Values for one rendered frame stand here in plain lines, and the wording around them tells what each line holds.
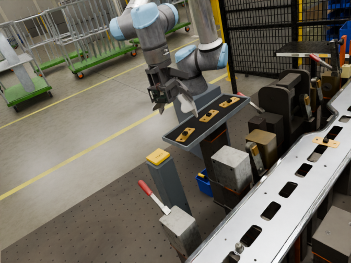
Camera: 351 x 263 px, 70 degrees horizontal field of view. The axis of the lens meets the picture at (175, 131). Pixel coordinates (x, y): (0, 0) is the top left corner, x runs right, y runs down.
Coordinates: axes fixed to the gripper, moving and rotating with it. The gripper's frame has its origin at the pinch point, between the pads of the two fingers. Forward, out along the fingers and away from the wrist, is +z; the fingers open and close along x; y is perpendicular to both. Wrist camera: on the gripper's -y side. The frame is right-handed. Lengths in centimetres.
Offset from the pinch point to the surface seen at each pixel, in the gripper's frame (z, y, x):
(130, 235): 54, 22, -30
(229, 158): 13.4, 2.9, 17.2
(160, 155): 8.4, 12.2, -2.6
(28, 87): 85, -193, -576
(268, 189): 24.4, 2.2, 28.8
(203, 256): 24.5, 30.5, 19.6
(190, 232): 21.1, 27.2, 14.6
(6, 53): 3, -192, -584
